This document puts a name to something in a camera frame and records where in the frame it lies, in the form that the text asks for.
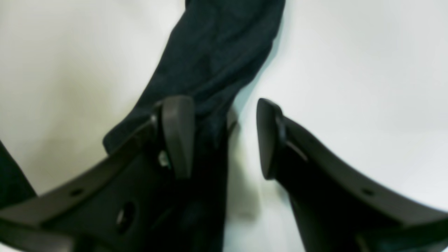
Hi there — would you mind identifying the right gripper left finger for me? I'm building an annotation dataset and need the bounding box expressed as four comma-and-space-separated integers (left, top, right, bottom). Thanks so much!
1, 95, 195, 252

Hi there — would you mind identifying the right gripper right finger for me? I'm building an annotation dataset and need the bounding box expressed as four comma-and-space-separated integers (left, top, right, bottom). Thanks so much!
257, 98, 448, 252

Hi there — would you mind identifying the black t-shirt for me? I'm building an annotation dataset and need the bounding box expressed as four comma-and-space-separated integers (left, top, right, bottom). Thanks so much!
1, 0, 285, 252

